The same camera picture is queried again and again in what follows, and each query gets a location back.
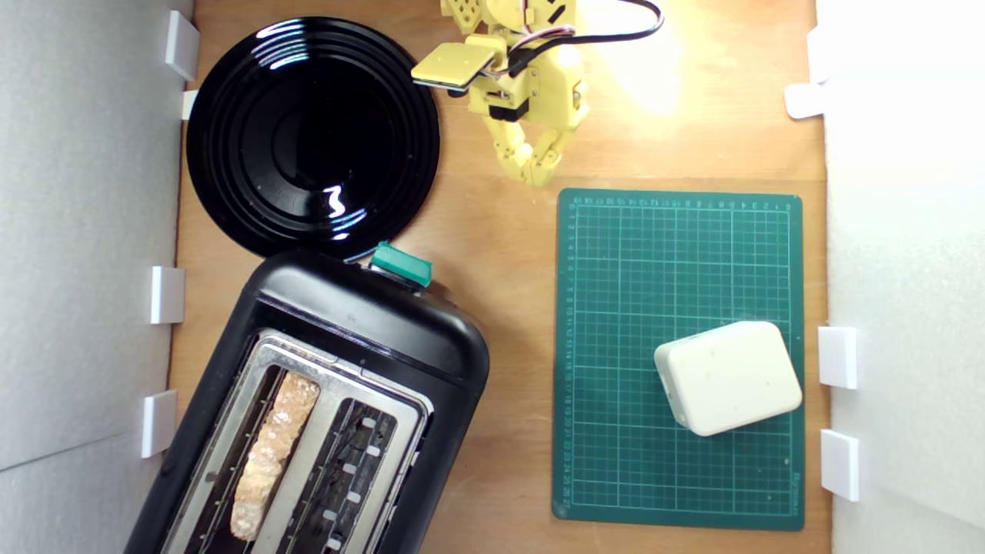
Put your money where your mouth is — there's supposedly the black two-slot toaster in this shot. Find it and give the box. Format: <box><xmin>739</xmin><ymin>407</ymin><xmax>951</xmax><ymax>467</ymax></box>
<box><xmin>123</xmin><ymin>248</ymin><xmax>491</xmax><ymax>554</ymax></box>

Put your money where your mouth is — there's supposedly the yellow wrist camera mount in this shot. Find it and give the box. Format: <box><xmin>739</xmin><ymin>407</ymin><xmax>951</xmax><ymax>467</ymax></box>
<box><xmin>410</xmin><ymin>35</ymin><xmax>509</xmax><ymax>99</ymax></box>

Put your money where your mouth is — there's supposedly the green toaster lever handle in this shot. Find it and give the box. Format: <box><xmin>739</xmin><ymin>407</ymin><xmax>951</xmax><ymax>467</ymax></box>
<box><xmin>369</xmin><ymin>241</ymin><xmax>433</xmax><ymax>289</ymax></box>

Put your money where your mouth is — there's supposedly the white rounded block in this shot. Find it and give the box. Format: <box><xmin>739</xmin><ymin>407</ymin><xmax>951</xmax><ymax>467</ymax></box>
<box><xmin>654</xmin><ymin>321</ymin><xmax>803</xmax><ymax>438</ymax></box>

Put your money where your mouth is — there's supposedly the brown bread slice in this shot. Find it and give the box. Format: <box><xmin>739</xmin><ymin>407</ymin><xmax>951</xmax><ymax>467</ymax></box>
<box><xmin>229</xmin><ymin>371</ymin><xmax>322</xmax><ymax>542</ymax></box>

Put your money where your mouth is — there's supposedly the black round plate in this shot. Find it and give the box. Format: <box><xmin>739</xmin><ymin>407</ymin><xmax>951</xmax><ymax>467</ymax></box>
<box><xmin>186</xmin><ymin>17</ymin><xmax>441</xmax><ymax>260</ymax></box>

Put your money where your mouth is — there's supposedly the green cutting mat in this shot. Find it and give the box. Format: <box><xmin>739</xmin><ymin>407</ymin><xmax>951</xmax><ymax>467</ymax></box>
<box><xmin>552</xmin><ymin>190</ymin><xmax>806</xmax><ymax>532</ymax></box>

